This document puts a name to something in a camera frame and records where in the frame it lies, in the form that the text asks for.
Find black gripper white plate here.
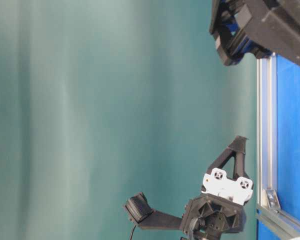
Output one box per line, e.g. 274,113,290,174
123,135,253,240

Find aluminium extrusion frame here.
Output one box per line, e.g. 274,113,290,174
255,51,300,240

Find black taped gripper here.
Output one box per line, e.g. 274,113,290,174
209,0,300,66

